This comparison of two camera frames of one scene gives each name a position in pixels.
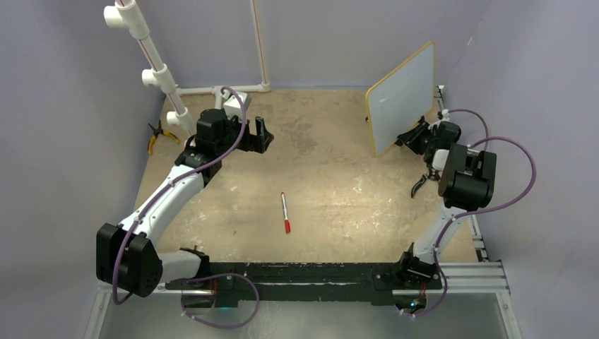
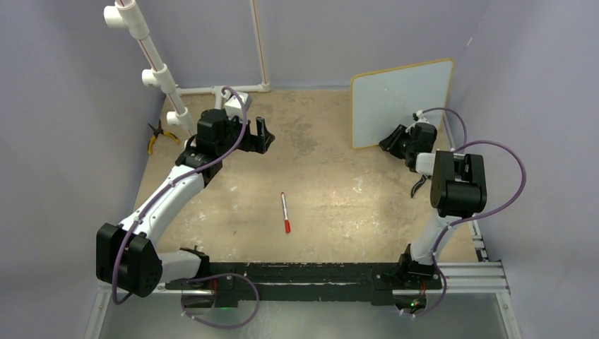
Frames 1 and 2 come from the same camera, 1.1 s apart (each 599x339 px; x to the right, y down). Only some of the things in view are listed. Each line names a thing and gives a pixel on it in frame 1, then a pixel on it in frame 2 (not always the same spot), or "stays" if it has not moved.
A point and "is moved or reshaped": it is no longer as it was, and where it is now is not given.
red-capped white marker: [287, 221] stays
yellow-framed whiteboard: [402, 99] is moved or reshaped
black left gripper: [256, 143] stays
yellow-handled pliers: [157, 130] stays
